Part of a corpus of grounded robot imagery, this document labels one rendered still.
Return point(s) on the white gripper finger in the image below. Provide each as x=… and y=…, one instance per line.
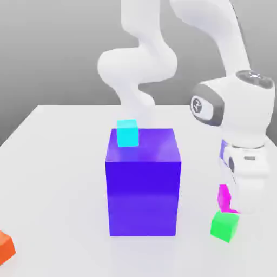
x=246, y=199

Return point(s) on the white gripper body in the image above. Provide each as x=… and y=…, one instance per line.
x=251, y=168

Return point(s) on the small magenta cube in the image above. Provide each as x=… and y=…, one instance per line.
x=223, y=198

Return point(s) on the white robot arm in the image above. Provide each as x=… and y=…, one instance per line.
x=138, y=65

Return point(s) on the small green cube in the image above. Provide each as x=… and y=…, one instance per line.
x=223, y=226

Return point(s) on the small cyan cube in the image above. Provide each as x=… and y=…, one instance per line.
x=127, y=135

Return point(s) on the small orange cube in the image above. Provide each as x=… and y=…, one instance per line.
x=5, y=246

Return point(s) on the large blue box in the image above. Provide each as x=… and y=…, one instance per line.
x=142, y=194

